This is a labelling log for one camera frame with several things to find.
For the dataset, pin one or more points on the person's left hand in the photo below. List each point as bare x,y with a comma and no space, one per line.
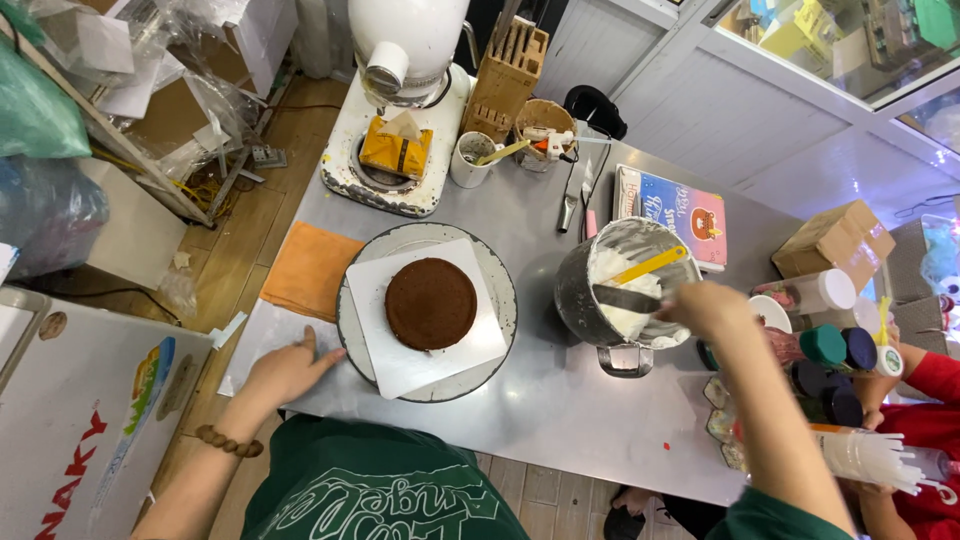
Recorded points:
281,375

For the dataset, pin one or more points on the person's right hand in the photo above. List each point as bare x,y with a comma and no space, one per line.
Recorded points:
709,311

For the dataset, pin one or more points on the person's right fingers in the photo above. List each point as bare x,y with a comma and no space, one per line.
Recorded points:
673,307

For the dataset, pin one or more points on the metal palette knife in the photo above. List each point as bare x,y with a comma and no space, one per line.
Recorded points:
626,298

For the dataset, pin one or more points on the yellow spatula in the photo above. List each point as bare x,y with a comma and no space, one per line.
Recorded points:
649,265

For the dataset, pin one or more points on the white whipped cream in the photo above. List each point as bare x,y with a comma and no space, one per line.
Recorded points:
622,319

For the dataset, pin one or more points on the pink and blue box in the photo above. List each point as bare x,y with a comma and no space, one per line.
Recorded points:
675,210

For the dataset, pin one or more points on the small white bowl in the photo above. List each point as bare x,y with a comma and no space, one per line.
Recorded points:
771,313

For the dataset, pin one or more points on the metal mixing bowl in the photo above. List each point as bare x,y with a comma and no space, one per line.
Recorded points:
574,292

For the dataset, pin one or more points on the patterned tray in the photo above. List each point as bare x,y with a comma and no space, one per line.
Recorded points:
718,420

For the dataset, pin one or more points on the clear jar with white lid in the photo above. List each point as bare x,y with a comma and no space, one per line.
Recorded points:
814,289

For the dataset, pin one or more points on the jar with green lid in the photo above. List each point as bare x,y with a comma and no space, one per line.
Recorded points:
821,345

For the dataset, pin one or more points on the jar with black lid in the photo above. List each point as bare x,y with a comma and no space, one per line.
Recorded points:
808,379
842,406

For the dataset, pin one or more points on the long metal knife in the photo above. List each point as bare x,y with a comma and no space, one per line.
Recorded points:
571,191

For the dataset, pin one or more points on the brown cardboard box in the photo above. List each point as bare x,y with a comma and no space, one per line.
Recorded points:
832,244

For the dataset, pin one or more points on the round cake turntable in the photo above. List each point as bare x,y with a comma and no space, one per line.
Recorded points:
499,270

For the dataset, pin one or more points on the jar with dark blue lid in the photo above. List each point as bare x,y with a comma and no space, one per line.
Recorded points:
860,349

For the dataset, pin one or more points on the white glue gun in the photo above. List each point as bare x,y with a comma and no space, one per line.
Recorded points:
553,141

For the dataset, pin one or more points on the black bag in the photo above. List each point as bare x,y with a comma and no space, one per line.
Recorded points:
596,109

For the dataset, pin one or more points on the black sandal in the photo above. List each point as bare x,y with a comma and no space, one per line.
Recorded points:
622,521

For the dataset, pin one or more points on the small bottle with white cap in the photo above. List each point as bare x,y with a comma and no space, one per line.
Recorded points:
889,360

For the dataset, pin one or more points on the round brown cake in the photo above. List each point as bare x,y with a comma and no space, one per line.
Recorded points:
430,304

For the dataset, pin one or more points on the white mug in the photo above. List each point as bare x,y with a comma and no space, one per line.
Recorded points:
466,171

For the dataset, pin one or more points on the white square cake board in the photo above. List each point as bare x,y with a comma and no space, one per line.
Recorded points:
412,371

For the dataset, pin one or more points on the wooden knife block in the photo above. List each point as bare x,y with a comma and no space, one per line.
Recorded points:
506,75

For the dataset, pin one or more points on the glass display cabinet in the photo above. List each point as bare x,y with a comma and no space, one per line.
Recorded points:
840,45

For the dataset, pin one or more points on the yellow tissue box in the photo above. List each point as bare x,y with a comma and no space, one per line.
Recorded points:
394,154

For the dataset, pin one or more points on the person's green shirt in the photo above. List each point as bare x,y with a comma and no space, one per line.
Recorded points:
375,480

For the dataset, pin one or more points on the orange cloth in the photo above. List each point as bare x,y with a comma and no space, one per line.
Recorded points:
311,270

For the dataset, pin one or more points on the white stand mixer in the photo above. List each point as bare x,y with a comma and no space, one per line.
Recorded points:
409,37

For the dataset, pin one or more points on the clear plastic sheet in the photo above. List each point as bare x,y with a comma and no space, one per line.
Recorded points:
262,337

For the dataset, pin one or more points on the white power strip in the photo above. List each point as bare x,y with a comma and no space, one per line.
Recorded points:
268,157

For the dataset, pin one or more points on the shelf with plastic bags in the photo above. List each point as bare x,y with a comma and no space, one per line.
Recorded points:
112,75

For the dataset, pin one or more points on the white chest freezer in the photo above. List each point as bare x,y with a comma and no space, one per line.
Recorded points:
75,420

